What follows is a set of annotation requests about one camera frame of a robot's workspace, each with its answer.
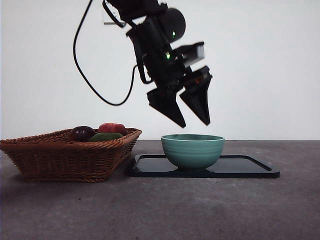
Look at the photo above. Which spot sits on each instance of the white wall socket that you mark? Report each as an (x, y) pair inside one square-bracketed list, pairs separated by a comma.
[(108, 20)]

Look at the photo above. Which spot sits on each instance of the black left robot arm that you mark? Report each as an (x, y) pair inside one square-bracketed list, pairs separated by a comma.
[(155, 50)]

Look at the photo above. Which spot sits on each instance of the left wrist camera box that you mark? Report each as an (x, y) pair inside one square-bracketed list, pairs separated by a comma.
[(195, 53)]

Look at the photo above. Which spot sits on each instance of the green fruit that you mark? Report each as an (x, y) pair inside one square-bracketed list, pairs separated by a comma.
[(105, 137)]

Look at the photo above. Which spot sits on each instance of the brown wicker basket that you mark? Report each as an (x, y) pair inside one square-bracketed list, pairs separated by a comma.
[(65, 160)]

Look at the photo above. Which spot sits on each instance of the red apple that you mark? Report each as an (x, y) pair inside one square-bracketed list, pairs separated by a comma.
[(112, 128)]

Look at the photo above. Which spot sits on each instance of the dark purple fruit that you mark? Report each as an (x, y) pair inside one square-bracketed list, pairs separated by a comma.
[(81, 133)]

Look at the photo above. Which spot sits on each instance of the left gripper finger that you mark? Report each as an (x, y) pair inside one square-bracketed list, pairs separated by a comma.
[(200, 100), (166, 105)]

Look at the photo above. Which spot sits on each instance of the dark rectangular tray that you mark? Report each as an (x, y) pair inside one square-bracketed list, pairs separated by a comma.
[(245, 171)]

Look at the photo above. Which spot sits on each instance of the teal ribbed bowl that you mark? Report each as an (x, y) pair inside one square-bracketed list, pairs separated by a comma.
[(192, 155)]

